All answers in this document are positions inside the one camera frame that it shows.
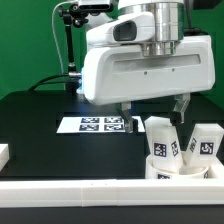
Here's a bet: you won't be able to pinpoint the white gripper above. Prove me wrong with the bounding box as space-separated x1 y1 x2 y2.
83 35 215 133

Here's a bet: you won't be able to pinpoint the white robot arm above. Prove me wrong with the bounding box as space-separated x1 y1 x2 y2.
82 0 215 133

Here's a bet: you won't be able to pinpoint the white marker sheet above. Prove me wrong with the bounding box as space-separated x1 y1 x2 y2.
56 115 146 135

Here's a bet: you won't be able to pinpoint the white U-shaped fence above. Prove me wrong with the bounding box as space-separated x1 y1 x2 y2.
0 143 224 209

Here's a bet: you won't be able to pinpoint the black cables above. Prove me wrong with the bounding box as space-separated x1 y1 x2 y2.
28 73 72 92

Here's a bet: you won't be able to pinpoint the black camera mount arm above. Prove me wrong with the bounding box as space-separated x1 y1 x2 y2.
58 3 101 94

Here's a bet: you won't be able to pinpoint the camera on mount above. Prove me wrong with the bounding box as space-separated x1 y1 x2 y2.
78 0 113 12

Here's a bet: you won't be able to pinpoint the white cable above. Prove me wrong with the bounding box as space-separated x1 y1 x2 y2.
51 0 78 92

